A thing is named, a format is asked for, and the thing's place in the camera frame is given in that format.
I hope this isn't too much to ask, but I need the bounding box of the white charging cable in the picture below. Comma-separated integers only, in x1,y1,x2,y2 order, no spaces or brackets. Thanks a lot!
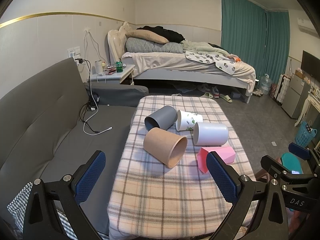
82,29,113,137

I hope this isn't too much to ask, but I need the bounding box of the plaid blanket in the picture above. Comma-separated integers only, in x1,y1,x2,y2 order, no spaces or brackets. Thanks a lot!
107,95,254,239

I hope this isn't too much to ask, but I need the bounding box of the white floral paper cup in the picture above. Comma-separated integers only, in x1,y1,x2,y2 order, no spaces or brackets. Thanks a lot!
175,110,203,132

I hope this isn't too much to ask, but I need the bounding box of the blue checked cloth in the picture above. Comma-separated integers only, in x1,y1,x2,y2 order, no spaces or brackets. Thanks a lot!
23,179,101,239

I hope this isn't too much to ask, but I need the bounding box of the green slipper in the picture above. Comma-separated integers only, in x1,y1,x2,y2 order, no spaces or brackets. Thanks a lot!
201,92,214,99
219,94,233,103

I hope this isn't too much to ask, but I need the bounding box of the white nightstand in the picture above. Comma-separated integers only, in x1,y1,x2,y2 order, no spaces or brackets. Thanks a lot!
90,64,135,85

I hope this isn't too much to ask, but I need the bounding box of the pink faceted plastic cup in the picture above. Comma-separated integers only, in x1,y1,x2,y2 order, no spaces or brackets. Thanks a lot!
196,146,235,174

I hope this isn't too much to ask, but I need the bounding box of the dark grey plastic cup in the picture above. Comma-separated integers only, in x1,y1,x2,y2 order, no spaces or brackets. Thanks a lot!
144,106,177,131

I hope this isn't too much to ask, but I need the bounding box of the beige pillow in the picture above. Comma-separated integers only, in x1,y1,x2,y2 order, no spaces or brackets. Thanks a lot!
126,29,169,44

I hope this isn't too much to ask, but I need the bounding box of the brown kraft paper cup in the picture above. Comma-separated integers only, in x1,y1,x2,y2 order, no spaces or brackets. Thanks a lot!
143,128,188,168

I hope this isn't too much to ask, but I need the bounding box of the white plastic cup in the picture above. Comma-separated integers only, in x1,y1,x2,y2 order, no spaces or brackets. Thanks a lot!
193,122,229,146

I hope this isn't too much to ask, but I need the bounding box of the black clothes pile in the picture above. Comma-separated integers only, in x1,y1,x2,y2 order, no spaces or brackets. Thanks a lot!
138,25,185,43

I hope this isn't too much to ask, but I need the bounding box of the bed with white frame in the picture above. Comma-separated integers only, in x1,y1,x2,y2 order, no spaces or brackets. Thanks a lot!
107,22,256,102

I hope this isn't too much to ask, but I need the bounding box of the sneaker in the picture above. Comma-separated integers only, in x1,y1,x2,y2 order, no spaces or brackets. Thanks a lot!
212,86,220,99

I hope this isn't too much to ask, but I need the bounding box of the blue laundry basket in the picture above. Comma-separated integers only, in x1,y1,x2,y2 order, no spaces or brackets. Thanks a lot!
295,121,317,147

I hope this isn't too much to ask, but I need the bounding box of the wall power socket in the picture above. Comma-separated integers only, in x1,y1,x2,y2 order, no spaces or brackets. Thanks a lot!
67,46,81,60

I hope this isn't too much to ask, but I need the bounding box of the teal curtain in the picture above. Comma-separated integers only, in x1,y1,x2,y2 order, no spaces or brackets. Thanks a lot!
221,0,290,83

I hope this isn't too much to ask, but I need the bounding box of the green soda can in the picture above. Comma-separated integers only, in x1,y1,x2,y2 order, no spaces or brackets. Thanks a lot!
115,61,123,73

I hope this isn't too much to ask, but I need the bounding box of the patterned baby mat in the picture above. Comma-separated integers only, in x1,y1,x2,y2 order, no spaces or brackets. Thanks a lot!
185,51,235,75

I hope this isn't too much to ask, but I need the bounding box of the grey cabinet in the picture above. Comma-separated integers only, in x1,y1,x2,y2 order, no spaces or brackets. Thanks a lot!
281,75,311,119

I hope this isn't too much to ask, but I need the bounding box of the checked pillow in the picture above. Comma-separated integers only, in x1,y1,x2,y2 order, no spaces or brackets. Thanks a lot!
125,37,183,54

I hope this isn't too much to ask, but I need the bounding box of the air conditioner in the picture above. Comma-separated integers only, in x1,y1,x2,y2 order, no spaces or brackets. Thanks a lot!
297,18,317,34

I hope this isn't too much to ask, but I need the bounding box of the water bottle jug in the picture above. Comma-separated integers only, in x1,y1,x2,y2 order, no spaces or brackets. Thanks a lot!
259,74,272,95

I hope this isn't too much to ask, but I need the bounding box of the black television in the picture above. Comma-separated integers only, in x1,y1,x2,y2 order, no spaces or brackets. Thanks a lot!
301,51,320,81

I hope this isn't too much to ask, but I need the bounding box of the white mug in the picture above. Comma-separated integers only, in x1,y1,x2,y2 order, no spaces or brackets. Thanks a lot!
95,60,104,75

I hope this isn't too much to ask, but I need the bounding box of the grey sofa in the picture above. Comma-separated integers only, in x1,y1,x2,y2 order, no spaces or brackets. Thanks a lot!
1,59,149,233

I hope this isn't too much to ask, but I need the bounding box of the black cable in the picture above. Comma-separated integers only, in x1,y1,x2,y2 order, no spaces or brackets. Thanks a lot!
78,58,101,134

